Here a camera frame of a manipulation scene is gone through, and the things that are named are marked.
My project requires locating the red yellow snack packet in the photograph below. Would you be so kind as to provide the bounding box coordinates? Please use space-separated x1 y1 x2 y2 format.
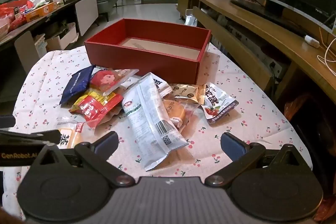
69 90 124 130

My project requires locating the white red dates packet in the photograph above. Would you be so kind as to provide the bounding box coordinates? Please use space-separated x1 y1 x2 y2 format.
201 82 239 126

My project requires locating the white power adapter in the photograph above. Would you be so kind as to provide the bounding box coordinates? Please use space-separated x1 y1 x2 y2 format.
304 35 320 48

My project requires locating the cherry print tablecloth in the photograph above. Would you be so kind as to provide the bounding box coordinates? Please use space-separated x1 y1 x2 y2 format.
13 42 313 178

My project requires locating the red plastic bag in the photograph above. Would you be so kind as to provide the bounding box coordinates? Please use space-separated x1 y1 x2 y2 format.
0 0 34 33

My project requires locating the white cabinet panel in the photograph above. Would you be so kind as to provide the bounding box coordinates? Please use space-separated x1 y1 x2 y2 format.
75 0 99 37

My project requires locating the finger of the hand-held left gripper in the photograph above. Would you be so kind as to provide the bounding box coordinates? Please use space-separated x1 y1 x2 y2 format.
0 130 61 146
0 116 16 128

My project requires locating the silver foil bag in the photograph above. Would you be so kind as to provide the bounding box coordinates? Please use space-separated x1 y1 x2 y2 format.
184 9 198 27

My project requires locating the orange plastic bag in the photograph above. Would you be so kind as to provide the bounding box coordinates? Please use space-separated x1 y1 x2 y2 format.
285 93 315 125

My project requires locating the red cartoon face snack packet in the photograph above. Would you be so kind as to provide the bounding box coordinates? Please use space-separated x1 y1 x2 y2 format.
89 69 139 96

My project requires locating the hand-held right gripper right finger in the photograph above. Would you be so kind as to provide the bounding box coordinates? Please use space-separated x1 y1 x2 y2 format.
204 132 311 187

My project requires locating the wooden television stand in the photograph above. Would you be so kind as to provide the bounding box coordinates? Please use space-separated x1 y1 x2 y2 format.
176 0 336 119

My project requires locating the clear orange bread packet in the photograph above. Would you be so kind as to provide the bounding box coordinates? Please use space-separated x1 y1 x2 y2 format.
161 98 201 135

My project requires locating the white cable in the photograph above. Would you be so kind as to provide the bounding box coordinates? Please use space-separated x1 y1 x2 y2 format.
316 26 336 69

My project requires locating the clear bun packet orange label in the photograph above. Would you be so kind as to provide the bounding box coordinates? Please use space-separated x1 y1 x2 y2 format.
56 119 87 149

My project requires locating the long white green snack packet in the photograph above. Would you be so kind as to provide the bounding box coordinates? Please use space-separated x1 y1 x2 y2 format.
122 73 189 171

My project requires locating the orange flat box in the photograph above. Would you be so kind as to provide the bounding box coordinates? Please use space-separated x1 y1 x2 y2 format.
24 1 58 23

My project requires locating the gold beige snack packet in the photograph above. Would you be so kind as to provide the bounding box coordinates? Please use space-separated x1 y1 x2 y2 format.
169 84 206 105

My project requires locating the dark side table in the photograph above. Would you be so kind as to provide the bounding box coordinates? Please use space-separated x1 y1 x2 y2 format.
0 0 99 104

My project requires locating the white black lettered snack packet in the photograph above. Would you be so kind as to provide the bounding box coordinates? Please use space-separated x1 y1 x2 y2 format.
151 77 172 97

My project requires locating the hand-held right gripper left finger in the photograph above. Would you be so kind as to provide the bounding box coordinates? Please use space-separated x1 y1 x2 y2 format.
30 131 137 188

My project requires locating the white cardboard box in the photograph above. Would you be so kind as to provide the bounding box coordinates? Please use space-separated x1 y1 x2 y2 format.
45 22 79 51

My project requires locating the navy blue snack packet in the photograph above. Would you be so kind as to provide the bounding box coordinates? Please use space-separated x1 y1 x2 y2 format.
59 65 96 106

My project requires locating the red cardboard box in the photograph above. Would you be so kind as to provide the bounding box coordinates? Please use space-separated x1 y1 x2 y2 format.
84 18 212 85

